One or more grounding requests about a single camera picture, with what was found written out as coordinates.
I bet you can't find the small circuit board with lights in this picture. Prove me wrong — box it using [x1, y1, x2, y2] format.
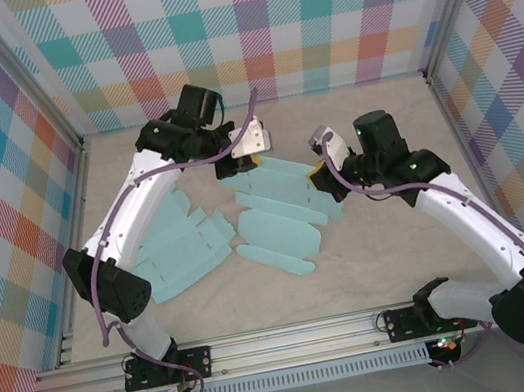
[427, 333, 462, 358]

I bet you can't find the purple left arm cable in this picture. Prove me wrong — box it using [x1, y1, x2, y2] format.
[61, 88, 311, 392]

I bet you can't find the teal paper box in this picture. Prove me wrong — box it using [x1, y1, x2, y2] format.
[120, 180, 247, 309]
[212, 141, 358, 291]

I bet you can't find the aluminium side rail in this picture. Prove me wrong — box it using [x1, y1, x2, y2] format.
[422, 56, 524, 274]
[17, 137, 128, 369]

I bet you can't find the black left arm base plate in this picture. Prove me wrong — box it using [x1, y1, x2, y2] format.
[119, 342, 218, 392]

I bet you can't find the white slotted cable duct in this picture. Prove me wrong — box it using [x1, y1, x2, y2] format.
[172, 346, 434, 392]

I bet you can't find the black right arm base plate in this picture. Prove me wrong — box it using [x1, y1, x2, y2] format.
[381, 293, 480, 345]

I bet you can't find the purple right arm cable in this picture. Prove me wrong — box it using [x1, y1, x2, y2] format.
[319, 96, 524, 392]

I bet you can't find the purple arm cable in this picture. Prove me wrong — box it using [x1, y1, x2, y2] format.
[319, 96, 524, 392]
[61, 88, 311, 392]

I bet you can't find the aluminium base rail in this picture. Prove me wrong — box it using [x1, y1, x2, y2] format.
[22, 288, 496, 392]

